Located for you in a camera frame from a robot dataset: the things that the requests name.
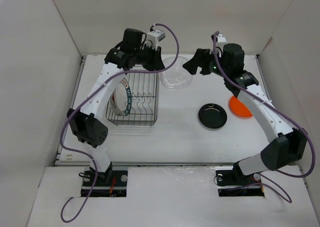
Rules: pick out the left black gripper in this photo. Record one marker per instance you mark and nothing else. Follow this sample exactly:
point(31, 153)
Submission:
point(156, 63)

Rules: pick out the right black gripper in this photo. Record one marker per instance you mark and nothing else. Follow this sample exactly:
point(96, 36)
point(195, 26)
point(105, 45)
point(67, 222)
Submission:
point(200, 59)

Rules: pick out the clear glass plate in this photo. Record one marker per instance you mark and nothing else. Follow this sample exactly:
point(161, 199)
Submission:
point(176, 77)

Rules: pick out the white plate green rim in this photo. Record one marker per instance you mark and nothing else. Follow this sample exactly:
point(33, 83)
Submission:
point(123, 96)

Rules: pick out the white plate red characters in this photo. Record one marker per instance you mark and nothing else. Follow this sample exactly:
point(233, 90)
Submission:
point(113, 103)

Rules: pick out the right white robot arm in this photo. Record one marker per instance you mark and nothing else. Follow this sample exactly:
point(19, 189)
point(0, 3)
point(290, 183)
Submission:
point(286, 143)

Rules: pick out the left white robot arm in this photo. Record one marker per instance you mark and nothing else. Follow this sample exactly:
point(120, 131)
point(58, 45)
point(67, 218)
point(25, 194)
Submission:
point(87, 120)

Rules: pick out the orange plate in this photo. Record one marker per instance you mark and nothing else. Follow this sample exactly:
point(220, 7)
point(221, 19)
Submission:
point(238, 108)

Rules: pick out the grey wire dish rack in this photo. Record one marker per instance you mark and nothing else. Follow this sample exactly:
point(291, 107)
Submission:
point(145, 101)

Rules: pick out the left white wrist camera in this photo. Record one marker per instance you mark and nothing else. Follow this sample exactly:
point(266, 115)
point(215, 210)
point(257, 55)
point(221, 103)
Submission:
point(154, 37)

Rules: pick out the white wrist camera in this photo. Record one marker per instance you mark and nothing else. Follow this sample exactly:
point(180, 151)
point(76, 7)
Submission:
point(154, 37)
point(221, 41)

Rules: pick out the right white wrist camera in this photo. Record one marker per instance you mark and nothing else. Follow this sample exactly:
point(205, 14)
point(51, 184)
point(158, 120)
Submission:
point(221, 41)

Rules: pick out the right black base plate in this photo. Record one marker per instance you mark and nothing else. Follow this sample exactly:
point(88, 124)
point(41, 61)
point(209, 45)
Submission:
point(230, 185)

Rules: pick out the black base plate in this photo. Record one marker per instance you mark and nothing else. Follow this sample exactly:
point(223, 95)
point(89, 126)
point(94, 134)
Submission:
point(230, 185)
point(113, 185)

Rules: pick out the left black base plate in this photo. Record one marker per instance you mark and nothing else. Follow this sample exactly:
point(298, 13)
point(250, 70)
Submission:
point(113, 185)

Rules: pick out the aluminium rail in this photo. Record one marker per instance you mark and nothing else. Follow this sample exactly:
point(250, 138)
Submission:
point(123, 163)

